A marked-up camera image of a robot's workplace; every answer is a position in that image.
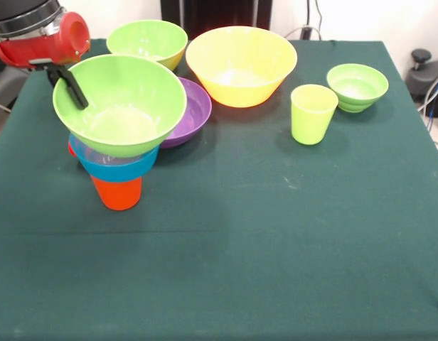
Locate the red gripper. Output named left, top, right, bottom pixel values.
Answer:
left=0, top=11, right=91, bottom=109

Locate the large light green bowl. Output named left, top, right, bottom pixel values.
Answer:
left=52, top=55, right=188, bottom=159
left=105, top=19, right=188, bottom=72

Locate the blue bowl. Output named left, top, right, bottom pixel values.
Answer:
left=68, top=133, right=160, bottom=182

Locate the orange cup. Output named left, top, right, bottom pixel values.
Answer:
left=90, top=175, right=143, bottom=212

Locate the large yellow bowl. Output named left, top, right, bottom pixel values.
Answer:
left=185, top=26, right=298, bottom=108

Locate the yellow-green cup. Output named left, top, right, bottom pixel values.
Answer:
left=290, top=84, right=339, bottom=146

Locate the grey chair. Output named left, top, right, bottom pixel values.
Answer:
left=0, top=65, right=31, bottom=111

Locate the purple bowl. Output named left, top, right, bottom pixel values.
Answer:
left=160, top=77, right=213, bottom=149

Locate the dark green tablecloth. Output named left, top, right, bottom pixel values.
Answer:
left=0, top=38, right=438, bottom=341

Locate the small green bowl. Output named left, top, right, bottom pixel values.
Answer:
left=326, top=63, right=390, bottom=114

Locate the black knobbed stand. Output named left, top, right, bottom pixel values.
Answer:
left=407, top=48, right=438, bottom=118

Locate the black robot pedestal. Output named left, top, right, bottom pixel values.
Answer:
left=161, top=0, right=273, bottom=40

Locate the black hanging cable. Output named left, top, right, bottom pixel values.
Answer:
left=314, top=0, right=324, bottom=30

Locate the blue cable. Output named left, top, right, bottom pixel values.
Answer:
left=426, top=83, right=438, bottom=133

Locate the grey cable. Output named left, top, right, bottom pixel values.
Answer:
left=417, top=72, right=438, bottom=112

